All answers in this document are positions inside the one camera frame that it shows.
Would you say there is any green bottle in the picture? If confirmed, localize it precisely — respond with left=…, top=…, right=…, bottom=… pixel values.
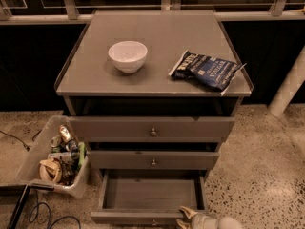
left=77, top=142, right=87, bottom=171

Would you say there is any tan crumpled bag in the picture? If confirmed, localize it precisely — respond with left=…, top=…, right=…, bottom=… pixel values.
left=39, top=158, right=62, bottom=183

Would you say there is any black floor cable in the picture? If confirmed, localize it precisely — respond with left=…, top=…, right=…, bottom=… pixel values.
left=0, top=129, right=42, bottom=152

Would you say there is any silver can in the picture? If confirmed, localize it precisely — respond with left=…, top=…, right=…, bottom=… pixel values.
left=50, top=135, right=62, bottom=147

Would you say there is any grey middle drawer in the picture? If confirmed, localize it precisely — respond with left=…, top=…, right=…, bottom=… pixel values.
left=87, top=151, right=219, bottom=170

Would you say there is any white ceramic bowl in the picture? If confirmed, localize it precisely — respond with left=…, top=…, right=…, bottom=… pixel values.
left=108, top=41, right=148, bottom=73

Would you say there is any clear plastic bin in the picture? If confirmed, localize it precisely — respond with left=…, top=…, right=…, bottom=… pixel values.
left=16, top=115, right=90, bottom=198

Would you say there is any white diagonal pillar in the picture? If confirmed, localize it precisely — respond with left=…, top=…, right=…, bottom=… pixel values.
left=268, top=46, right=305, bottom=116

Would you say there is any blue chip bag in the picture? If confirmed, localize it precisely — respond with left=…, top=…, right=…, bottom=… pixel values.
left=168, top=50, right=244, bottom=95

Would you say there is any brown white can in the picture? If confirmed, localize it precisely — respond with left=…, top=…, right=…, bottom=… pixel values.
left=59, top=125, right=77, bottom=149

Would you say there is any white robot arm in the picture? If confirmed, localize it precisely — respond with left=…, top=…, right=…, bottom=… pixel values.
left=176, top=206, right=243, bottom=229

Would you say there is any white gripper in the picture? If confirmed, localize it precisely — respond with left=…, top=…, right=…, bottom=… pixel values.
left=176, top=206, right=218, bottom=229

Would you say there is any black metal bar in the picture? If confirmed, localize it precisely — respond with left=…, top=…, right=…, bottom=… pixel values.
left=5, top=185, right=31, bottom=229

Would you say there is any grey drawer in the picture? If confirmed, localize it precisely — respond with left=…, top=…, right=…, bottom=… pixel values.
left=87, top=151, right=219, bottom=170
left=69, top=116, right=234, bottom=142
left=91, top=169, right=207, bottom=226

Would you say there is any blue floor cable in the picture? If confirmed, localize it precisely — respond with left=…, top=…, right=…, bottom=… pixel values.
left=28, top=189, right=82, bottom=229

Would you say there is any grey top drawer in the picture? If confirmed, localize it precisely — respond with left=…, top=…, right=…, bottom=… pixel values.
left=69, top=116, right=234, bottom=142

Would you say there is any grey bottom drawer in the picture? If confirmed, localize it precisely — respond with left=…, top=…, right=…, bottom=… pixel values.
left=91, top=169, right=207, bottom=226

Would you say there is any grey drawer cabinet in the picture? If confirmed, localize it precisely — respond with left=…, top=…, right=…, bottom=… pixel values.
left=53, top=10, right=254, bottom=183

